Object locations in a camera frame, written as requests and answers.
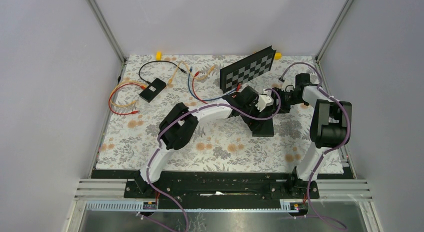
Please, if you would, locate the small black adapter box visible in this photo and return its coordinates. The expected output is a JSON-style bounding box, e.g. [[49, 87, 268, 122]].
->
[[139, 78, 167, 103]]

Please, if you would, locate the black network switch box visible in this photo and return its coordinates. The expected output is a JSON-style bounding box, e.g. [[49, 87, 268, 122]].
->
[[241, 116, 275, 137]]

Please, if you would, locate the floral patterned table mat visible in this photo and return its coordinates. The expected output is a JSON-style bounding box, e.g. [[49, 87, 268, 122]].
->
[[95, 55, 314, 173]]

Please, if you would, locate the black white checkerboard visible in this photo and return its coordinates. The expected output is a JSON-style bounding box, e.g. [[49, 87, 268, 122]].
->
[[219, 46, 276, 93]]

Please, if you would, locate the black thin cable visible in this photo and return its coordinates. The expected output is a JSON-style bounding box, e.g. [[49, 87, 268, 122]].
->
[[138, 60, 188, 85]]

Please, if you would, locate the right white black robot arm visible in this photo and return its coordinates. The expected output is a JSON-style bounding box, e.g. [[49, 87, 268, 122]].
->
[[277, 73, 353, 198]]

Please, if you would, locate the yellow cable by adapter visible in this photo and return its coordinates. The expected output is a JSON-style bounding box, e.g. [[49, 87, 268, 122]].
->
[[109, 79, 144, 108]]

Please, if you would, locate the left yellow corner clip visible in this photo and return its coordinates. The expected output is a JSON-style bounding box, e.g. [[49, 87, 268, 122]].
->
[[155, 51, 162, 61]]

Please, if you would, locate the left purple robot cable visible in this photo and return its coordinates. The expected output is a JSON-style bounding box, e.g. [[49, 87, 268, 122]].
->
[[145, 88, 282, 232]]

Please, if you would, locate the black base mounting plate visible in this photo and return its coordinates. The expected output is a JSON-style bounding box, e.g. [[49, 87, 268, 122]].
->
[[91, 169, 355, 210]]

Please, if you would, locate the yellow corner clip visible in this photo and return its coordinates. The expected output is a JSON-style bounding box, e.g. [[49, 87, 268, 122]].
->
[[274, 53, 283, 60], [155, 51, 162, 61]]

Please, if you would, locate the red ethernet cable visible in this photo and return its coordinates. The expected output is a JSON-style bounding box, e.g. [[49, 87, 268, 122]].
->
[[191, 71, 242, 105]]

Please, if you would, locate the yellow ethernet cable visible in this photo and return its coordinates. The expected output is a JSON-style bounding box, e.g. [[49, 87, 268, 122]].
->
[[167, 61, 216, 86]]

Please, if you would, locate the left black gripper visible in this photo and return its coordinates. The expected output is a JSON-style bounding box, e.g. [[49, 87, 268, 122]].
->
[[240, 100, 269, 132]]

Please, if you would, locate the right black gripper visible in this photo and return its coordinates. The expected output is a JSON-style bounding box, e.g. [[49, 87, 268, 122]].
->
[[263, 87, 306, 115]]

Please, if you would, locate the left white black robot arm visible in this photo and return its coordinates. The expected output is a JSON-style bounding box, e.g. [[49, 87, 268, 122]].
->
[[136, 86, 282, 198]]

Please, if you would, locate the blue ethernet cable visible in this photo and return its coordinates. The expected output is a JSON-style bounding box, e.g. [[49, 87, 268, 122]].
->
[[187, 67, 238, 102]]

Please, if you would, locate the right yellow corner clip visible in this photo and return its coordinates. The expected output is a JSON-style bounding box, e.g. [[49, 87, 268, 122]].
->
[[274, 53, 283, 60]]

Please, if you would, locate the red cable by adapter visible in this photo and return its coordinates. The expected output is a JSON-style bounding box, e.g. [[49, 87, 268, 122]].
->
[[107, 82, 147, 116]]

